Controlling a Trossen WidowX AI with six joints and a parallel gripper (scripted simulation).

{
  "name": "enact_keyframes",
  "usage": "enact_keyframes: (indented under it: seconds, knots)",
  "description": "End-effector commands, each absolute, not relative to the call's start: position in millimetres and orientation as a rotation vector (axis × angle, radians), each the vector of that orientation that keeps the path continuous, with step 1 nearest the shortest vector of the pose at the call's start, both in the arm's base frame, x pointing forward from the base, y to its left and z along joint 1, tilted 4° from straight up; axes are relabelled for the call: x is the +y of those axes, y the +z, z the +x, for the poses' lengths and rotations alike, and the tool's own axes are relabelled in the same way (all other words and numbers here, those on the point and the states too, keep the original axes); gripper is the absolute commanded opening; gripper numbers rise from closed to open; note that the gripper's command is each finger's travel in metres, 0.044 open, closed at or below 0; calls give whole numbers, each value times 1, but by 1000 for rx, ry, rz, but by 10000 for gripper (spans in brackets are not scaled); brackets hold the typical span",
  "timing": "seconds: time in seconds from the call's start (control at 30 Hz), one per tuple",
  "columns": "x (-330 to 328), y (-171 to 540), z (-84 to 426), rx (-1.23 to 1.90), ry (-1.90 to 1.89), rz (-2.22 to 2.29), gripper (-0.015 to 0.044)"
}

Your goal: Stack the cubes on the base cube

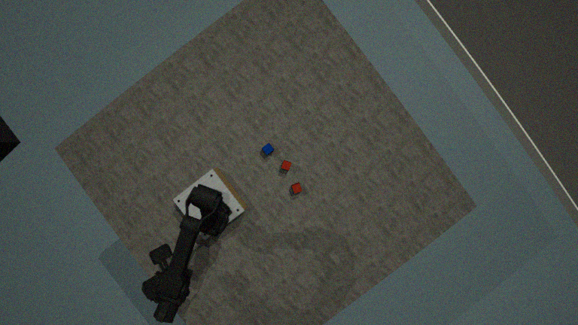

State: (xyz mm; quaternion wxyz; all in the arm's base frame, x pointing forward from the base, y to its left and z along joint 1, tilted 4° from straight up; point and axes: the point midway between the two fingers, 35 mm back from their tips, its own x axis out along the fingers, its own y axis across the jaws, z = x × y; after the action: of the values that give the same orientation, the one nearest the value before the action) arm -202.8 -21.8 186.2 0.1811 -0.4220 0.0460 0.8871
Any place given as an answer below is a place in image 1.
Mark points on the red cube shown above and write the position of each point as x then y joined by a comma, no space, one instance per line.
296,188
286,165

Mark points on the blue cube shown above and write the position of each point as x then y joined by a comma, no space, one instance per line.
268,148

